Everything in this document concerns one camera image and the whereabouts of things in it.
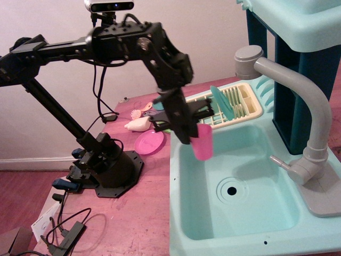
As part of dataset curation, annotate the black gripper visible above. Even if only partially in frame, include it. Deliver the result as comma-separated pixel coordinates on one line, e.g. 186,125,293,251
151,89,215,145

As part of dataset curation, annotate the pink plastic cup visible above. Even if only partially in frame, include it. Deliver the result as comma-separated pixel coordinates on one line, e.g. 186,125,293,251
191,124,213,161

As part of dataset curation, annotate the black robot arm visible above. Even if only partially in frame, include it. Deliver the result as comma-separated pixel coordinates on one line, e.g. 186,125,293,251
1,14,213,153

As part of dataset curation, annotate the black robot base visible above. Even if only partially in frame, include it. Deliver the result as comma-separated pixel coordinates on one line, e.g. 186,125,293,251
67,132,144,198

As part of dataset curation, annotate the teal toy sink unit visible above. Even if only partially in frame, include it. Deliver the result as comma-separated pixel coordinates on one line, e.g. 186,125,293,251
169,1,340,255

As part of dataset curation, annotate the green cutting board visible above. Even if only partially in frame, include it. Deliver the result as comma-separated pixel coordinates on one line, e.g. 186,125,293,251
156,121,172,134

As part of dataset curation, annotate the teal plate on table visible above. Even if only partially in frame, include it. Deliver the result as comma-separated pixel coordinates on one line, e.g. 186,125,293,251
152,99,164,110

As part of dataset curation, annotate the grey toy utensil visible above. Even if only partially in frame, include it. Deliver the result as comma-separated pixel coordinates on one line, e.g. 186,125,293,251
143,109,167,122

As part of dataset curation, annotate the cream toy soap bottle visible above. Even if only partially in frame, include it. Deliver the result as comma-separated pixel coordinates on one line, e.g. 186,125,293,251
124,117,151,132

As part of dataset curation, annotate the pink plastic plate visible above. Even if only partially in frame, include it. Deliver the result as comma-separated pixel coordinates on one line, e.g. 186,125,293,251
134,130,165,155

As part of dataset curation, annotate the teal plate in rack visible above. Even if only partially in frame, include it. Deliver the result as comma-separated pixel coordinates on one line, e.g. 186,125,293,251
210,86,234,121

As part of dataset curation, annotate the orange toy dish brush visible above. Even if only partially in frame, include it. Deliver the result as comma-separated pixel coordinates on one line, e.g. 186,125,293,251
131,102,152,120

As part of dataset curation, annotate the cream dish rack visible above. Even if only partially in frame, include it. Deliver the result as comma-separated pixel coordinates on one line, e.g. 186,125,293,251
186,83,263,129

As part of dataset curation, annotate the blue table clamp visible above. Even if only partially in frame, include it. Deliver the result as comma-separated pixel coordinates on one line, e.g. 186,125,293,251
52,179,81,192

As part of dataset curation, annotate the grey toy faucet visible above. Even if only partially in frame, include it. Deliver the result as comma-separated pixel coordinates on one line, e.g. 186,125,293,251
234,45,340,218

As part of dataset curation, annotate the black usb hub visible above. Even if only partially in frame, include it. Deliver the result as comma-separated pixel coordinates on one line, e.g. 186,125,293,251
48,221,86,256

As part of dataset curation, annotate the white paper card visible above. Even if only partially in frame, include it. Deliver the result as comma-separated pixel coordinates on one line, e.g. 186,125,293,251
31,202,60,242

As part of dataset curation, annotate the brown cardboard box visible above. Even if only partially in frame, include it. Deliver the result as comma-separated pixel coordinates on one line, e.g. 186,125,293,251
1,227,33,255

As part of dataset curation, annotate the black camera cable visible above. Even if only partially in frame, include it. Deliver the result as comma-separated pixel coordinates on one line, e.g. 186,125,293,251
90,12,119,123

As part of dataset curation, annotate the dark teal shelf frame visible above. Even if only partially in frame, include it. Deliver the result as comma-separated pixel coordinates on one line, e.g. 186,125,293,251
246,10,340,155

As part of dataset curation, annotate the silver depth camera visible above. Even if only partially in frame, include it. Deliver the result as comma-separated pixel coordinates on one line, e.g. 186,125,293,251
84,0,134,13

